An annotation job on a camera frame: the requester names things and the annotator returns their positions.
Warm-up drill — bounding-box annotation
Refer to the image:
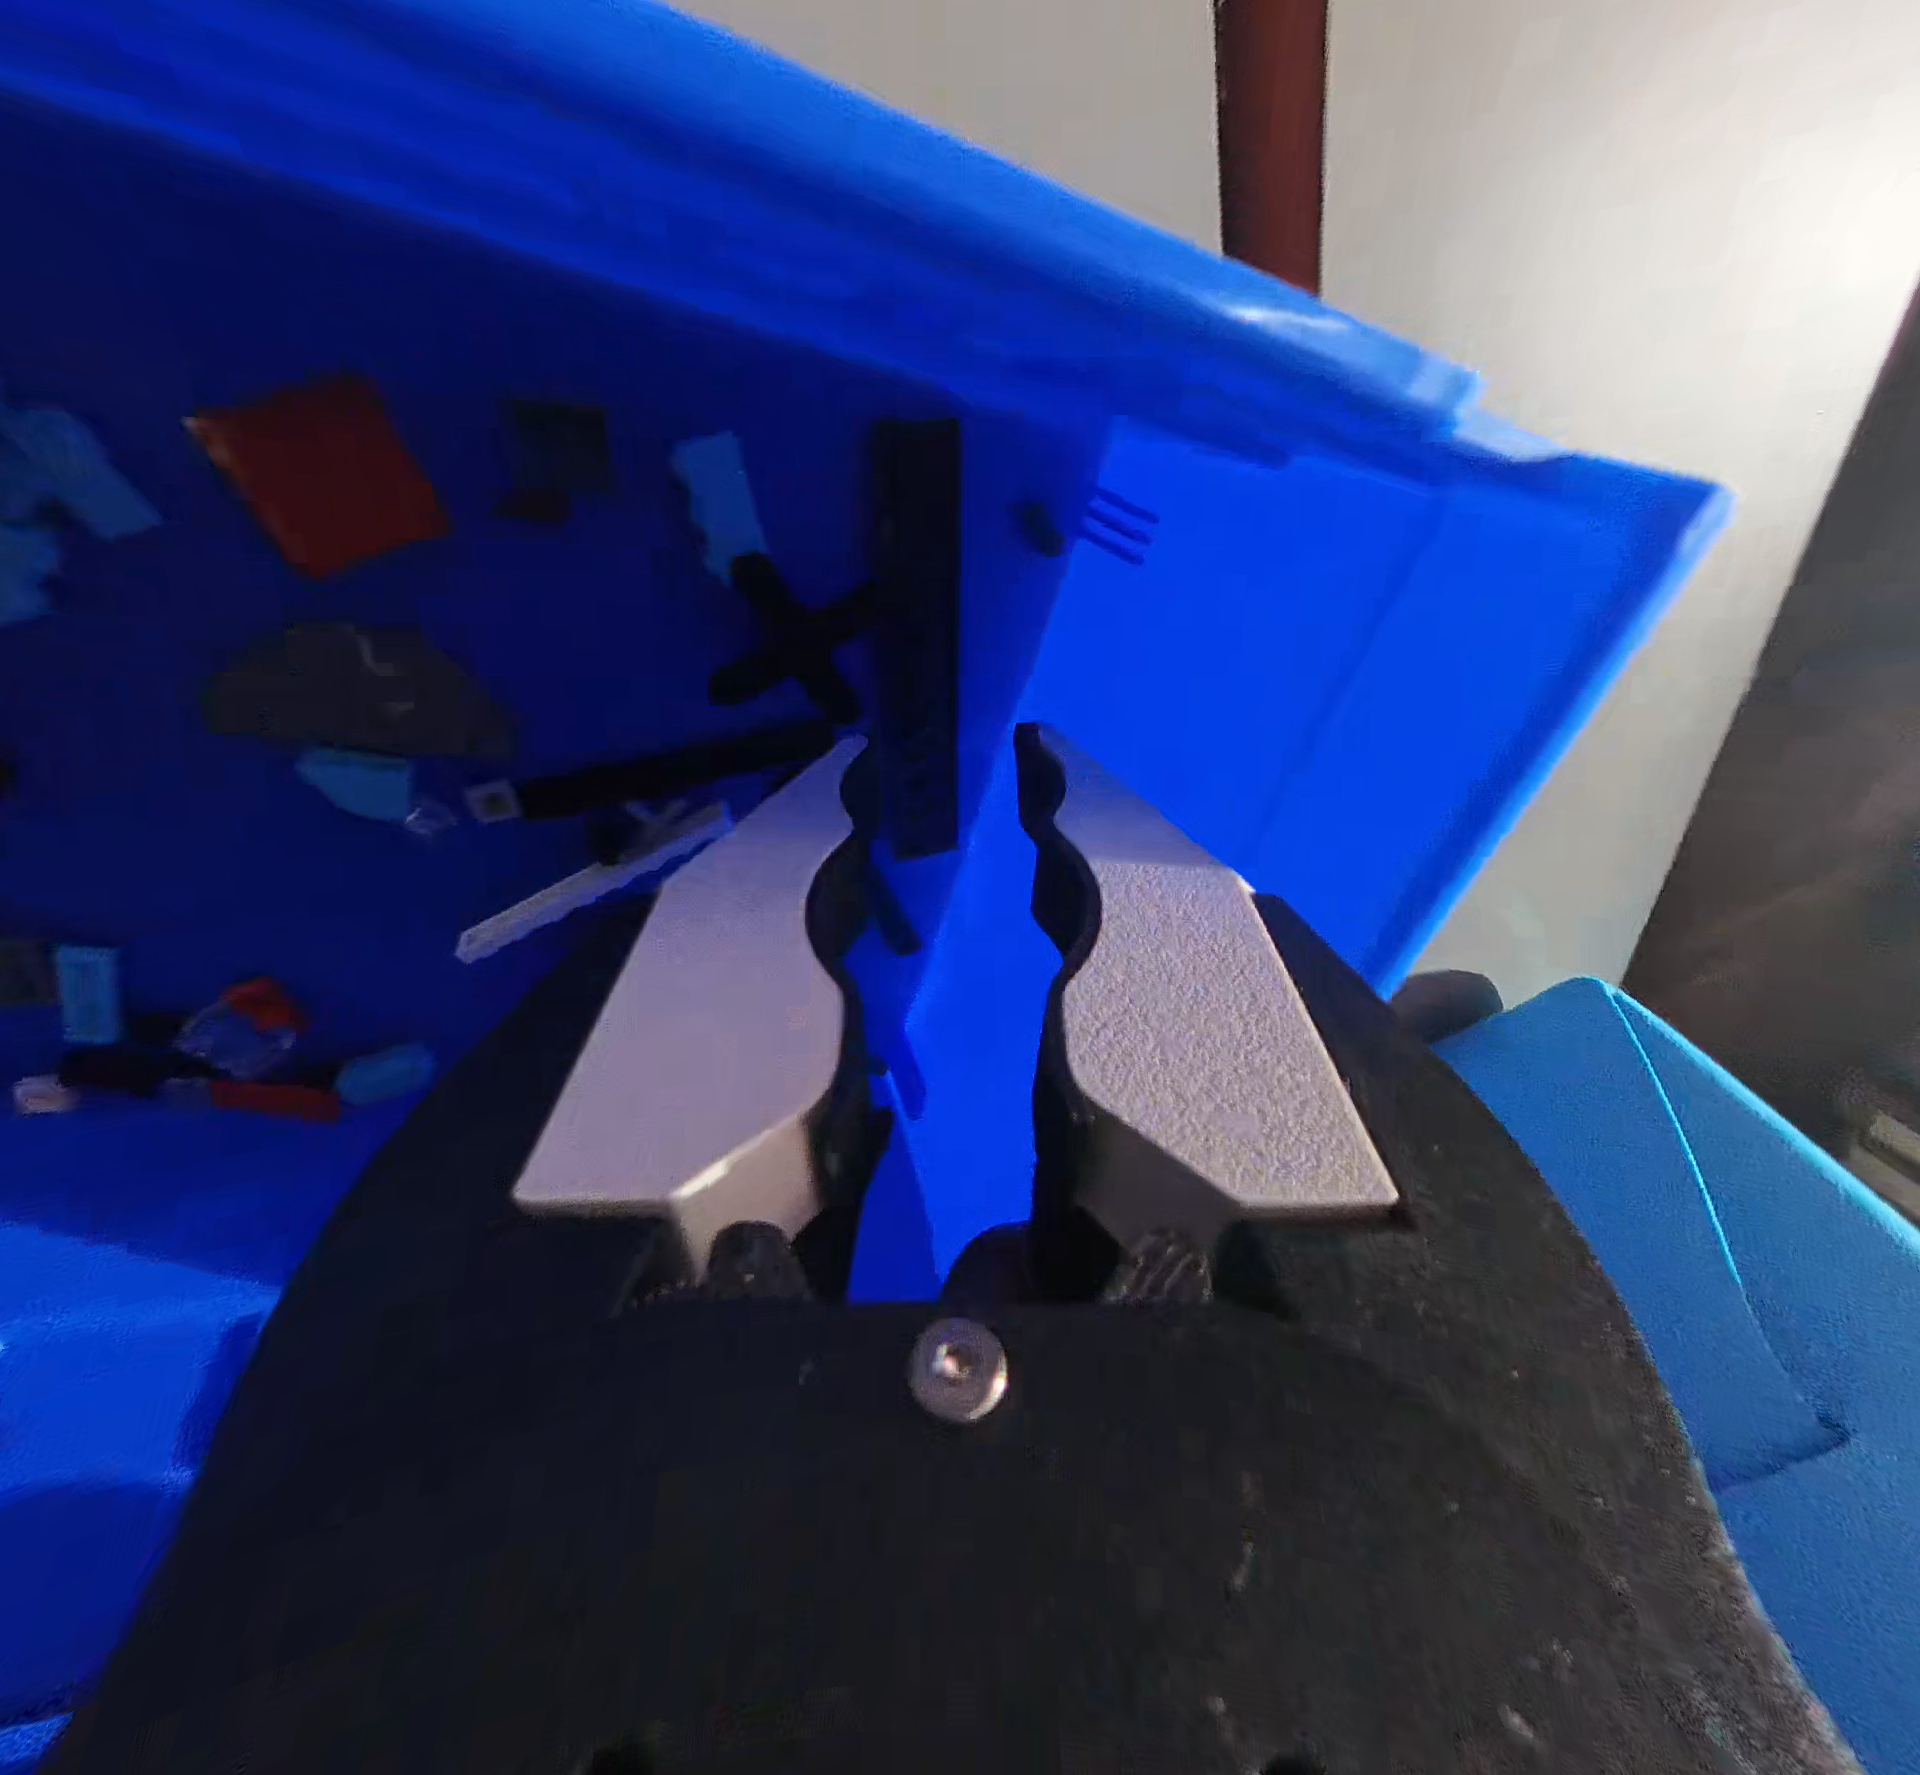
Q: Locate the pile of loose toy bricks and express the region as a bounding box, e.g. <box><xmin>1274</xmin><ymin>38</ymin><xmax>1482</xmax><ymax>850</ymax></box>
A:
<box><xmin>0</xmin><ymin>372</ymin><xmax>902</xmax><ymax>1123</ymax></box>

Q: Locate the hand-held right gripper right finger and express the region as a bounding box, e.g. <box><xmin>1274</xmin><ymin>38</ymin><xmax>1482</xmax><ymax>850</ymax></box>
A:
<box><xmin>1012</xmin><ymin>721</ymin><xmax>1403</xmax><ymax>1303</ymax></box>

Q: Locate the red braided cable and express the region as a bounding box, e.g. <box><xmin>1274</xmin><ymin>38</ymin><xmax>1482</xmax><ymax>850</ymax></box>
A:
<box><xmin>1206</xmin><ymin>0</ymin><xmax>1334</xmax><ymax>298</ymax></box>

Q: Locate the blue plastic bin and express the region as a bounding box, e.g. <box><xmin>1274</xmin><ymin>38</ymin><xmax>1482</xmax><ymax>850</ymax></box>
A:
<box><xmin>0</xmin><ymin>0</ymin><xmax>1736</xmax><ymax>1775</ymax></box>

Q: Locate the long black brick plate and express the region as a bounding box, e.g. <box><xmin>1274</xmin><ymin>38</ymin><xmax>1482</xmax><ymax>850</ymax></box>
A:
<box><xmin>867</xmin><ymin>418</ymin><xmax>963</xmax><ymax>862</ymax></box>

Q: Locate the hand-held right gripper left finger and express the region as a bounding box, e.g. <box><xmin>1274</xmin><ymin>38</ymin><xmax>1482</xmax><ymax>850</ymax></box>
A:
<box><xmin>512</xmin><ymin>732</ymin><xmax>899</xmax><ymax>1303</ymax></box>

